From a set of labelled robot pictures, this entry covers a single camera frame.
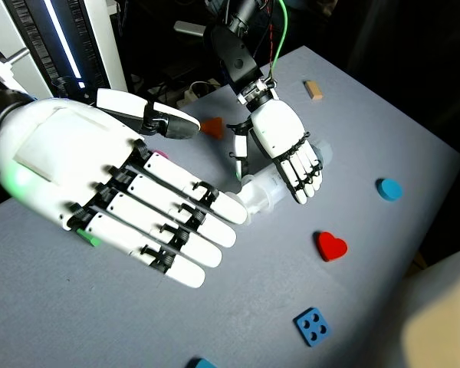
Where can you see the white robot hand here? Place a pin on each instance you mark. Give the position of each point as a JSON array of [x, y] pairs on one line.
[[61, 153], [276, 126]]

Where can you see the large clear plastic syringe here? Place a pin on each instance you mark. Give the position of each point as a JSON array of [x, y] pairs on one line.
[[266, 184]]

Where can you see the wooden rectangular block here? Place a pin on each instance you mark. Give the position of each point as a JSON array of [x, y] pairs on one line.
[[313, 90]]

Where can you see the orange triangle block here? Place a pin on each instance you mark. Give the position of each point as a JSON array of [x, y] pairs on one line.
[[214, 128]]

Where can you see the white power strip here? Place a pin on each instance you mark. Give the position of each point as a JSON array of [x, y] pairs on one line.
[[197, 92]]

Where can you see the green block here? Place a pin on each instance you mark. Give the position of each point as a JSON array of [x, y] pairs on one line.
[[90, 239]]

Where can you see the pink block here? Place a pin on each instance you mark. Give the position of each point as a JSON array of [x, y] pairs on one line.
[[161, 155]]

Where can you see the white column with light strip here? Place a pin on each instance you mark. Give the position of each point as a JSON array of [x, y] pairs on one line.
[[96, 38]]

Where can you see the blue round disc block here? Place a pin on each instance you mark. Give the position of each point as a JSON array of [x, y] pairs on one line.
[[389, 189]]

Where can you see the red heart block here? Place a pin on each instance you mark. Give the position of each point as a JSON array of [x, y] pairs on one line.
[[331, 245]]

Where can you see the grey table cloth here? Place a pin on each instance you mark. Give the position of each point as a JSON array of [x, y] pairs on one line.
[[253, 287]]

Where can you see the blue square four-hole block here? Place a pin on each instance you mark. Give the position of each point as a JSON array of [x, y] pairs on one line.
[[312, 326]]

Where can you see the teal flat block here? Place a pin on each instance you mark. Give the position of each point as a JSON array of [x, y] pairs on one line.
[[202, 363]]

